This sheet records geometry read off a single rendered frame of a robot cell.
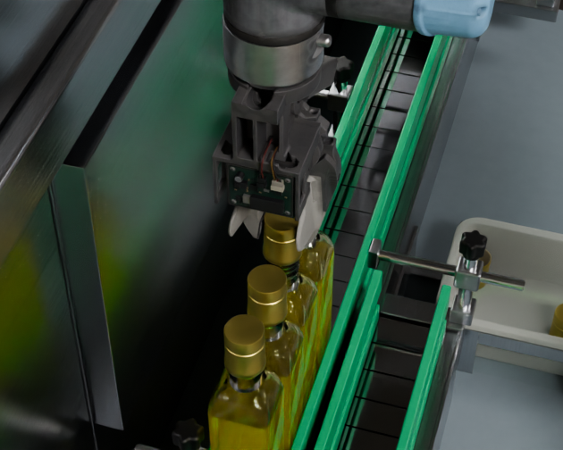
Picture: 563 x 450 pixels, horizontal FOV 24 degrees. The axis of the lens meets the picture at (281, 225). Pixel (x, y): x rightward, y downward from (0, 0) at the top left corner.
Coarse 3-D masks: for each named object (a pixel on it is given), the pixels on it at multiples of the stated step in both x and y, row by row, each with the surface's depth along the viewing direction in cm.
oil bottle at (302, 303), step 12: (300, 276) 121; (300, 288) 119; (312, 288) 121; (288, 300) 119; (300, 300) 119; (312, 300) 121; (288, 312) 119; (300, 312) 119; (312, 312) 122; (300, 324) 119; (312, 324) 123; (312, 336) 125; (312, 348) 126; (312, 360) 128; (312, 372) 130; (312, 384) 131
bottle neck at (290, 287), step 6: (294, 264) 116; (282, 270) 116; (288, 270) 117; (294, 270) 117; (288, 276) 117; (294, 276) 118; (288, 282) 118; (294, 282) 118; (288, 288) 118; (294, 288) 119
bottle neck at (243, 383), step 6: (234, 378) 110; (252, 378) 110; (258, 378) 110; (234, 384) 111; (240, 384) 110; (246, 384) 110; (252, 384) 110; (258, 384) 111; (240, 390) 111; (246, 390) 111; (252, 390) 111
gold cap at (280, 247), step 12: (264, 216) 114; (276, 216) 114; (264, 228) 114; (276, 228) 113; (288, 228) 113; (264, 240) 115; (276, 240) 114; (288, 240) 113; (264, 252) 116; (276, 252) 115; (288, 252) 115; (300, 252) 116; (276, 264) 116; (288, 264) 116
